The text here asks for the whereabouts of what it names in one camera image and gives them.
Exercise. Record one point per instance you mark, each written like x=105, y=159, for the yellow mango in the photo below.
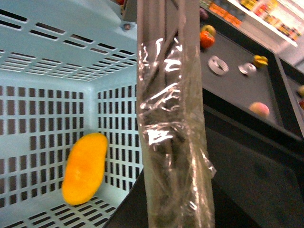
x=85, y=169

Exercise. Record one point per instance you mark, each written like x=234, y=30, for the light blue plastic basket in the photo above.
x=67, y=69

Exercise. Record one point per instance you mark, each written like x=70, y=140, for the plastic wrapped pole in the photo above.
x=170, y=115

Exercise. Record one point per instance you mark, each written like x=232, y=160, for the orange persimmon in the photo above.
x=206, y=39

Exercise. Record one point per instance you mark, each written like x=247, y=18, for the red yellow apple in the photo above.
x=210, y=29

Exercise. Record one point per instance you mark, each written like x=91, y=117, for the pale peach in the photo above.
x=260, y=109

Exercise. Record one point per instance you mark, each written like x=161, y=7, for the dark purple plum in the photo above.
x=203, y=14

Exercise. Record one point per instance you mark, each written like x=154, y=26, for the yellow star fruit far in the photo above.
x=260, y=61

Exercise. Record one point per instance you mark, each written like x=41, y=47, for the pale apple right tray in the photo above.
x=300, y=91

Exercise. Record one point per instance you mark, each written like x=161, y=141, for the grocery shelf with bottles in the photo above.
x=278, y=23

